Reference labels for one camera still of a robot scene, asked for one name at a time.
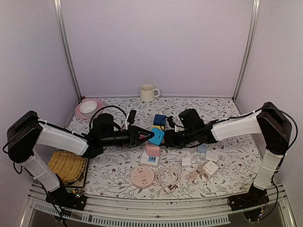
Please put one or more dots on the yellow cube socket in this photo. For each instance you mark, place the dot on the yellow cube socket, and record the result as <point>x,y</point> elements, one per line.
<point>162,128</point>

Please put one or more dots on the cream ceramic mug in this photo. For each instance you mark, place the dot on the cream ceramic mug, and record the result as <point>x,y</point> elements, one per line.
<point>148,93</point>

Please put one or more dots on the right aluminium frame post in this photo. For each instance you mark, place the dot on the right aluminium frame post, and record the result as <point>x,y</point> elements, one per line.
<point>248,47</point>

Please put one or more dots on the cyan cube socket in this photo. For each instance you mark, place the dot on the cyan cube socket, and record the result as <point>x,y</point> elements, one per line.
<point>158,137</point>

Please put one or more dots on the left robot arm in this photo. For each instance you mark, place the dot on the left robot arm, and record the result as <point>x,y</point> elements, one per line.
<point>29,131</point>

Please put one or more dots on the pink cube socket front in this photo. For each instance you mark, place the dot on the pink cube socket front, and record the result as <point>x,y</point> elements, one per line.
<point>152,150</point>

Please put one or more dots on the woven bamboo basket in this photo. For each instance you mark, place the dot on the woven bamboo basket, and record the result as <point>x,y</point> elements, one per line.
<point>66,165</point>

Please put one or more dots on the aluminium frame post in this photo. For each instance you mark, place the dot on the aluminium frame post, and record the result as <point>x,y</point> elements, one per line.
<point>248,47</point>
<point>66,49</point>

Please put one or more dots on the light blue charger plug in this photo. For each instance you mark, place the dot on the light blue charger plug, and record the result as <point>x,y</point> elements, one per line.
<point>202,149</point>

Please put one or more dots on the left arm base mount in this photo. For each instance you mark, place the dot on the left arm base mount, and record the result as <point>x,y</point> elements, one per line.
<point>63,198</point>

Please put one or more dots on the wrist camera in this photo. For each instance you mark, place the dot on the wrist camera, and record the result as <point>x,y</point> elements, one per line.
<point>130,118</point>
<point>172,124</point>

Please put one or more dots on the dark blue cube socket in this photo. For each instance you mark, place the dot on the dark blue cube socket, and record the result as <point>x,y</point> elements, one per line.
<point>159,120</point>

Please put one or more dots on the pink plate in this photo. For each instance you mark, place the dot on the pink plate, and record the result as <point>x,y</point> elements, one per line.
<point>77,112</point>

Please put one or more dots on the white delixi socket adapter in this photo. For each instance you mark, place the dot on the white delixi socket adapter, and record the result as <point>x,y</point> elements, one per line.
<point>209,169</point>

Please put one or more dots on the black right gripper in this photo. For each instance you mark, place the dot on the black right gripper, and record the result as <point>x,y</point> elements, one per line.
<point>170,140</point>

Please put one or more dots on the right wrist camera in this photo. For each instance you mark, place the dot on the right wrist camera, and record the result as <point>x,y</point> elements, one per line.
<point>172,124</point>

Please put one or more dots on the white charger plug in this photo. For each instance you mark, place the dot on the white charger plug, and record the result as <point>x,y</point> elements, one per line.
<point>186,162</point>

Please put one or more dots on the white long power strip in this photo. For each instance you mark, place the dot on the white long power strip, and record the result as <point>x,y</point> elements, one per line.
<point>148,160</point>

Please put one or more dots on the left aluminium frame post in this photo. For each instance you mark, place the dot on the left aluminium frame post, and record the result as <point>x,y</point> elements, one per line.
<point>66,49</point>

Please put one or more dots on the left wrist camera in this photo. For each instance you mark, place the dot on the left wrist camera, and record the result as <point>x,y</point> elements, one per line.
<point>130,118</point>

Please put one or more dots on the white square adapter plug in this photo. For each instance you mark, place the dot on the white square adapter plug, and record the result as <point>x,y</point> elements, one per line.
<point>212,156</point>

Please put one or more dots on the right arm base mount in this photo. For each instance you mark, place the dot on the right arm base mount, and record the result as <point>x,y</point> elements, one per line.
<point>254,197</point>

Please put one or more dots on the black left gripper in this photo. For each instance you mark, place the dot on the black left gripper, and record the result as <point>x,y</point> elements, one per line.
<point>134,132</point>

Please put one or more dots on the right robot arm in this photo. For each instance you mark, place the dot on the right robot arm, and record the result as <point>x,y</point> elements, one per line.
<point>268,123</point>

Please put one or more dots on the white bowl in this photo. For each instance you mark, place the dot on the white bowl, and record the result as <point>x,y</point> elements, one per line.
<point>88,108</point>

